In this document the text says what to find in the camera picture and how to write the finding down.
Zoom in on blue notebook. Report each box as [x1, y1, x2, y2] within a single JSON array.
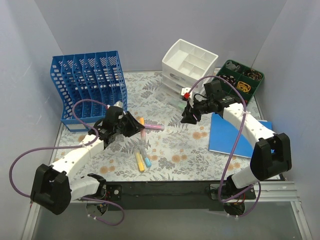
[[207, 112, 274, 159]]

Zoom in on yellow highlighter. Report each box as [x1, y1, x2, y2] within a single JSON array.
[[134, 150, 145, 173]]

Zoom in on blue plastic file rack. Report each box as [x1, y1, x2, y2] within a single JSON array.
[[50, 50, 128, 132]]

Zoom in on purple highlighter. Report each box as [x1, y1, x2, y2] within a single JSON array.
[[144, 124, 165, 131]]

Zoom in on blue highlighter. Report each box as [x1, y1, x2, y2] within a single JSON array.
[[139, 146, 152, 168]]

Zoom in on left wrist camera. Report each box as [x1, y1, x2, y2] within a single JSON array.
[[107, 101, 124, 111]]

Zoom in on aluminium frame rail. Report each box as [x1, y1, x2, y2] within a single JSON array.
[[22, 181, 312, 240]]

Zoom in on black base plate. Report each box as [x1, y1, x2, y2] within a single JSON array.
[[77, 180, 258, 212]]

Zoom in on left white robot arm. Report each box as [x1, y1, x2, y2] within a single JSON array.
[[30, 106, 145, 215]]

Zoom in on green highlighter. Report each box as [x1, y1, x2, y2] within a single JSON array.
[[168, 99, 186, 111]]

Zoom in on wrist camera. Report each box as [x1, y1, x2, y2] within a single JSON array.
[[107, 101, 124, 111], [180, 87, 195, 108]]

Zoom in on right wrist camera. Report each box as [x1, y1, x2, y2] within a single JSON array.
[[180, 87, 195, 108]]

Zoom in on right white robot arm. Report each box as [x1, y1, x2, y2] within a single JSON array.
[[180, 77, 292, 199]]

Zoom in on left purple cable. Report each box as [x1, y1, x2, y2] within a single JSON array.
[[8, 99, 125, 227]]

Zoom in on white drawer organizer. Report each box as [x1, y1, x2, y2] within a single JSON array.
[[162, 39, 219, 94]]

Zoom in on green compartment tray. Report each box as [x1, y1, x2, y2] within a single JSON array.
[[216, 59, 265, 105]]

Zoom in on orange pink highlighter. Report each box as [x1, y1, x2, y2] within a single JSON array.
[[139, 117, 146, 141]]

